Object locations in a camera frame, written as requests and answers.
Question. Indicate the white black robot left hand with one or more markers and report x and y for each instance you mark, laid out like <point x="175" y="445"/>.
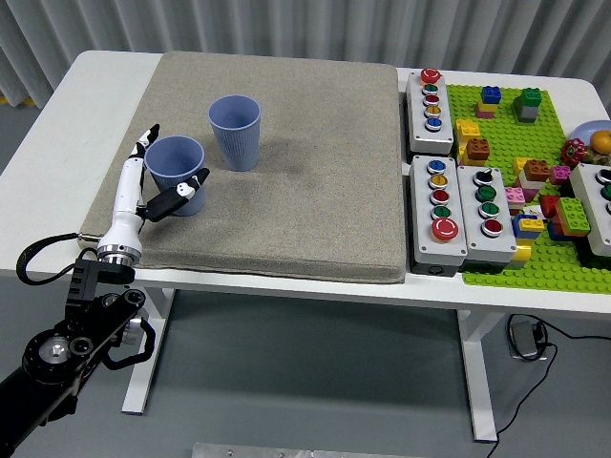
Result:
<point x="121" y="229"/>

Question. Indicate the blue ribbed plastic cup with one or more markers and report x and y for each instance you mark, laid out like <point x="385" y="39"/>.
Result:
<point x="236" y="148"/>
<point x="174" y="157"/>

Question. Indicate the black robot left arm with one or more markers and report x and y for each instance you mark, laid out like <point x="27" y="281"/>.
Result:
<point x="86" y="329"/>

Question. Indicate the white table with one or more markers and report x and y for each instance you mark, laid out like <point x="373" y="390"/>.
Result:
<point x="110" y="86"/>

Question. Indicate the grey-brown cushion mat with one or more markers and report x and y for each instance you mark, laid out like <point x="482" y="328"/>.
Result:
<point x="310" y="191"/>

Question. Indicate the grey pleated curtain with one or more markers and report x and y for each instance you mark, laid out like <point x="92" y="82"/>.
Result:
<point x="305" y="24"/>

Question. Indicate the five-button box, black base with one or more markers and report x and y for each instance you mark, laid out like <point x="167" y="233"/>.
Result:
<point x="425" y="238"/>

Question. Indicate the five-button box, shallow base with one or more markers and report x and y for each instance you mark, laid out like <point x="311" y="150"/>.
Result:
<point x="420" y="138"/>

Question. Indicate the four-button box, black selector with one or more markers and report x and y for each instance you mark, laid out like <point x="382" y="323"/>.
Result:
<point x="477" y="238"/>

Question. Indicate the tall yellow brick stack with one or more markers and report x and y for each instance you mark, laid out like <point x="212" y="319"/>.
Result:
<point x="467" y="130"/>

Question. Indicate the brown toy brick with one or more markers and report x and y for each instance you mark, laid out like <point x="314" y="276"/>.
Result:
<point x="477" y="150"/>

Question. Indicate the blue yellow pink brick stack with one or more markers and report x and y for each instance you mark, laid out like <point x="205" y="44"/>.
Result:
<point x="490" y="95"/>

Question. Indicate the light pink toy brick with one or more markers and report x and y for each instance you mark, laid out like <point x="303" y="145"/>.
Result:
<point x="514" y="194"/>

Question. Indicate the green studded baseplate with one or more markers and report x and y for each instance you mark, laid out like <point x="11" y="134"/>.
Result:
<point x="506" y="133"/>

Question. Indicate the yellow round toy brick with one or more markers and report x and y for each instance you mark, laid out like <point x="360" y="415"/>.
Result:
<point x="522" y="253"/>

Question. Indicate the small yellow toy brick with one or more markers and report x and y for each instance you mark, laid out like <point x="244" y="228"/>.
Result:
<point x="519" y="167"/>

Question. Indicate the white toy brick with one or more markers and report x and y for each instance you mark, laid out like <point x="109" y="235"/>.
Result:
<point x="530" y="183"/>

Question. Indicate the grey power adapter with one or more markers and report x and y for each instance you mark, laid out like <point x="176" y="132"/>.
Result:
<point x="522" y="339"/>

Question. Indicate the orange-brown toy brick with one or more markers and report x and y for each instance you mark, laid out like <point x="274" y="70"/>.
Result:
<point x="535" y="171"/>

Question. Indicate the green grey brick stack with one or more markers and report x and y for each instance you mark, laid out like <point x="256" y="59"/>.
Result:
<point x="527" y="112"/>

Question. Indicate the red toy brick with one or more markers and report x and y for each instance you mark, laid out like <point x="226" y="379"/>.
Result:
<point x="549" y="206"/>

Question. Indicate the magenta toy brick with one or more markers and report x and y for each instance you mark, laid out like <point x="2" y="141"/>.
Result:
<point x="559" y="175"/>

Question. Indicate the green toy brick on orange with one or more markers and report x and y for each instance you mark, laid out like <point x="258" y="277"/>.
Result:
<point x="573" y="214"/>

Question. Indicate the red toy valve wheel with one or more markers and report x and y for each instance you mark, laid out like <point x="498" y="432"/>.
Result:
<point x="573" y="151"/>

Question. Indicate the grey button box, dark buttons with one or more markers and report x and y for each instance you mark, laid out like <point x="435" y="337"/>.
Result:
<point x="589" y="210"/>

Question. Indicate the light blue plate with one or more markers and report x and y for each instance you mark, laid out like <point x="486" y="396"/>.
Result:
<point x="584" y="131"/>

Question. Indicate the orange toy fruit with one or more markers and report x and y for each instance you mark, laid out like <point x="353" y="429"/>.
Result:
<point x="602" y="141"/>

